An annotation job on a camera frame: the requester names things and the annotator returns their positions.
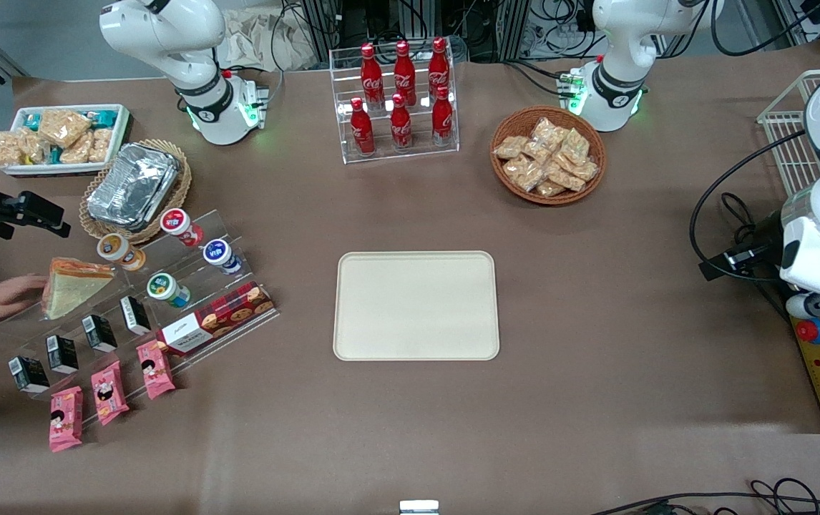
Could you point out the light wicker basket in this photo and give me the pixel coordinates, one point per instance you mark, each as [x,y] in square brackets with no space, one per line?
[181,179]

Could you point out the red emergency stop button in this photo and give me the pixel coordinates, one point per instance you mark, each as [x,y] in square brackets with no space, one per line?
[811,330]

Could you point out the green lid yogurt cup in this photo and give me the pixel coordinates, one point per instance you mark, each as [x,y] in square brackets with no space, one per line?
[163,287]

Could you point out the round dark wicker basket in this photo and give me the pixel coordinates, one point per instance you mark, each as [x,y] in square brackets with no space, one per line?
[506,182]

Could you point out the teal snack packet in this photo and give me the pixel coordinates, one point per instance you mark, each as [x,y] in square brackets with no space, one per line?
[102,118]
[32,122]
[55,156]

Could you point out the red tartan cookie box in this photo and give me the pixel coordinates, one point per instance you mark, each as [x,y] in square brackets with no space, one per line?
[224,318]

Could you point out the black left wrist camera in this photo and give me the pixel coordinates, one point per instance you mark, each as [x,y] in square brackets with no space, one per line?
[739,256]

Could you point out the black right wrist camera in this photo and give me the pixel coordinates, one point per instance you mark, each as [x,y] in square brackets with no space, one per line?
[38,209]

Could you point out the clear wrapped cracker packet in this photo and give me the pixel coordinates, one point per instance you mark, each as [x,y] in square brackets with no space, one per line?
[585,170]
[510,147]
[550,189]
[576,145]
[539,151]
[565,177]
[522,173]
[547,130]

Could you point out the clear acrylic tiered stand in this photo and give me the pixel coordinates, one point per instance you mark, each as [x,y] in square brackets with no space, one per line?
[16,336]

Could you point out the aluminium foil container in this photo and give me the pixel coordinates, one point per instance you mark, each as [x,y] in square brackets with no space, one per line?
[131,182]

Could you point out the cream cloth bag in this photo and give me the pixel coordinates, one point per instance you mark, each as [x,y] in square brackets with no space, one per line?
[260,39]

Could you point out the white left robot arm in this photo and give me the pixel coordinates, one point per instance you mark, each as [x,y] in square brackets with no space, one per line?
[617,43]

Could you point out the grey metal frame bar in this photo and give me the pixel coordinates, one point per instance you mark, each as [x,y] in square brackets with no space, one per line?
[11,63]

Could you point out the bare person hand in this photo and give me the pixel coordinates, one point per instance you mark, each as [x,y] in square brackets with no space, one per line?
[6,299]

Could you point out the pink cartoon snack bag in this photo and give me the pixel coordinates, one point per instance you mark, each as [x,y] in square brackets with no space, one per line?
[155,369]
[109,393]
[66,420]

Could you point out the beige plastic tray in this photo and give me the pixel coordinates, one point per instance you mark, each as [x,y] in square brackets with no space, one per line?
[417,304]

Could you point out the white rectangular bin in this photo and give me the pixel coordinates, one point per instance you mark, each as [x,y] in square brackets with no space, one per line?
[121,132]

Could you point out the puffed rice snack packet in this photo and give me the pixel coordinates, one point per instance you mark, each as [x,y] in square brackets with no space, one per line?
[77,151]
[6,150]
[63,127]
[101,145]
[34,146]

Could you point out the blue lid yogurt cup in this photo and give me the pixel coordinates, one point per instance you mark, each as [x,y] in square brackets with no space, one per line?
[218,254]

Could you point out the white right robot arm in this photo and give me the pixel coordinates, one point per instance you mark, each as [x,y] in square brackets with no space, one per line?
[167,36]

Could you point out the clear acrylic bottle rack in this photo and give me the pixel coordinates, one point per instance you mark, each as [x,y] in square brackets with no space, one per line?
[342,79]

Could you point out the red cola bottle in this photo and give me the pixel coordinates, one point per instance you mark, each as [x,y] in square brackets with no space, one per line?
[401,125]
[404,71]
[443,118]
[438,68]
[371,75]
[362,129]

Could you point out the small black carton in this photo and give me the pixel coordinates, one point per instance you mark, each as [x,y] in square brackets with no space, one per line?
[135,315]
[99,332]
[62,354]
[28,374]

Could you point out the plastic triangle sandwich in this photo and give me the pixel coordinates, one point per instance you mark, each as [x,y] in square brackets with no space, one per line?
[77,286]

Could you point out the small silver device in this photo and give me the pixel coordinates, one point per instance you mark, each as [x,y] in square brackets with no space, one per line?
[418,507]

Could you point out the orange lid yogurt cup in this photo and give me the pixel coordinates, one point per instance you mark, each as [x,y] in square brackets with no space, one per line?
[115,249]

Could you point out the red lid yogurt cup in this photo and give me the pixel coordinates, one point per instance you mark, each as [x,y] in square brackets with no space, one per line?
[179,223]

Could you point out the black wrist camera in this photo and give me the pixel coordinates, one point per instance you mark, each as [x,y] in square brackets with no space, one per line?
[38,209]
[739,256]

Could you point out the brown table cover sheet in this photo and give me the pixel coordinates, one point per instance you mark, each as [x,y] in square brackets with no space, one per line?
[596,322]

